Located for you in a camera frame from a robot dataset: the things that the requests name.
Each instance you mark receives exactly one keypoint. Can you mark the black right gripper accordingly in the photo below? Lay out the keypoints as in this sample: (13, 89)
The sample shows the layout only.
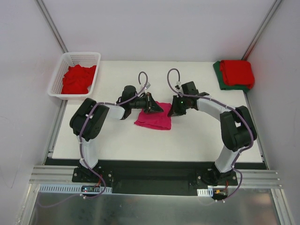
(177, 105)

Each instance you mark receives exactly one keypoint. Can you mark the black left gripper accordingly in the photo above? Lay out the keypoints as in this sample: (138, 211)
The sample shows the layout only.
(148, 102)

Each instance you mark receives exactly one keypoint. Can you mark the pink t shirt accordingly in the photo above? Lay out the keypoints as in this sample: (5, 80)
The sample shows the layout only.
(158, 120)

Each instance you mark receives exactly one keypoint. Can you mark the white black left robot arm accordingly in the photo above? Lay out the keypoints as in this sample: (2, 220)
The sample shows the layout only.
(88, 120)

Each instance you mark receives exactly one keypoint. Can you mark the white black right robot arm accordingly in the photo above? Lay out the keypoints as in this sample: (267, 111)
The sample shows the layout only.
(237, 128)

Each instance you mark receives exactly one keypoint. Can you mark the folded green t shirt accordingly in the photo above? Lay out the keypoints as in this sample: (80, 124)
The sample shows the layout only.
(221, 83)

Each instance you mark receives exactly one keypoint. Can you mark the folded red t shirt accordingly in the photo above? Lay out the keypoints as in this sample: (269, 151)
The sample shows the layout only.
(237, 72)

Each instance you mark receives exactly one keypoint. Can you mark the crumpled red t shirt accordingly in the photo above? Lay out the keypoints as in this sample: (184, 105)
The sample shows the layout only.
(77, 80)

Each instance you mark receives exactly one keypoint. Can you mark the white plastic laundry basket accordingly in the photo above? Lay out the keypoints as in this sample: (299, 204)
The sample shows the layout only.
(71, 59)

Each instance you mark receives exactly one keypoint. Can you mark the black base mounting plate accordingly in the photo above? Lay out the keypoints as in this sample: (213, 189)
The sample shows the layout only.
(147, 177)

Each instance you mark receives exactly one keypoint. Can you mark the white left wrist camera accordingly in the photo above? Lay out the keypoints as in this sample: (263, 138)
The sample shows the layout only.
(147, 86)

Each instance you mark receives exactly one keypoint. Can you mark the right white slotted cable duct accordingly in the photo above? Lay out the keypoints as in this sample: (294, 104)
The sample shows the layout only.
(205, 192)

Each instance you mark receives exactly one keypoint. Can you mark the white slotted cable duct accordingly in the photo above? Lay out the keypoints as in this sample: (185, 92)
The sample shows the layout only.
(74, 189)
(205, 192)

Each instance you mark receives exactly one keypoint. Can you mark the aluminium frame rail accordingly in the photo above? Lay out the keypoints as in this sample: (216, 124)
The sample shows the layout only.
(52, 174)

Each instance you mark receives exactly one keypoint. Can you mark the left white slotted cable duct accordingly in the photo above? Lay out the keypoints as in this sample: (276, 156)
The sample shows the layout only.
(74, 189)

